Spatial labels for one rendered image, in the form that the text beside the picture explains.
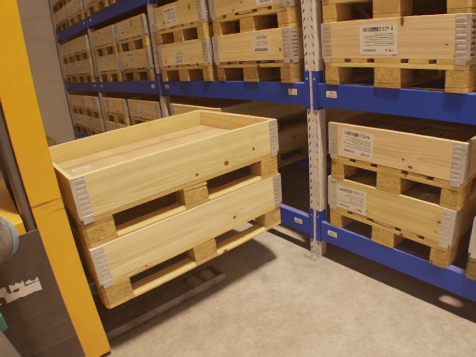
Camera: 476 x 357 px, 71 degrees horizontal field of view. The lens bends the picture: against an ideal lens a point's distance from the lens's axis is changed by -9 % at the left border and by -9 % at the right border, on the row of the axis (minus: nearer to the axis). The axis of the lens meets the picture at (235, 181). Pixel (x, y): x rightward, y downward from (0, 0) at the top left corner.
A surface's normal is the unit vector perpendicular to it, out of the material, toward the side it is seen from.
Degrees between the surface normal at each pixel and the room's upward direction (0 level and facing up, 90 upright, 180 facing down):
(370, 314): 0
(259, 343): 0
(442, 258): 90
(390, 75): 90
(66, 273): 90
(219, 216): 90
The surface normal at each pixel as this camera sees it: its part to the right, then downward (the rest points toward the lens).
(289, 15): -0.11, 0.37
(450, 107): -0.77, 0.29
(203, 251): 0.64, 0.22
